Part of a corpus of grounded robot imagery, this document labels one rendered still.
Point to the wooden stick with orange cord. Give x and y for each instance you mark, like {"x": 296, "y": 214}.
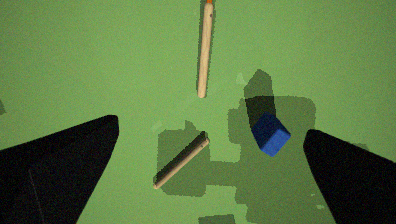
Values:
{"x": 205, "y": 48}

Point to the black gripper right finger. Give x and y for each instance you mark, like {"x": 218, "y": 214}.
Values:
{"x": 358, "y": 186}

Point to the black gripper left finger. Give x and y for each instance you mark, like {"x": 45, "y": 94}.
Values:
{"x": 49, "y": 180}

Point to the thin wooden stick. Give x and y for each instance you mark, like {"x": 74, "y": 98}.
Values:
{"x": 186, "y": 158}

